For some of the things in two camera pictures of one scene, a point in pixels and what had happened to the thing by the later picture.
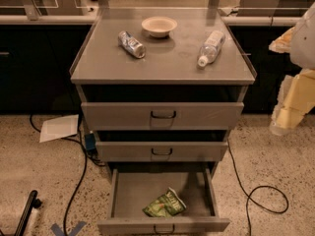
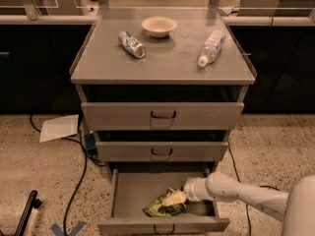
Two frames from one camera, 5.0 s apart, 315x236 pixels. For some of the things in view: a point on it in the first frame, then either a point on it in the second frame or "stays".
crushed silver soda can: (134, 47) stays
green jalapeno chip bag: (166, 206) stays
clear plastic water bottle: (211, 48) stays
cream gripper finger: (284, 119) to (178, 197)
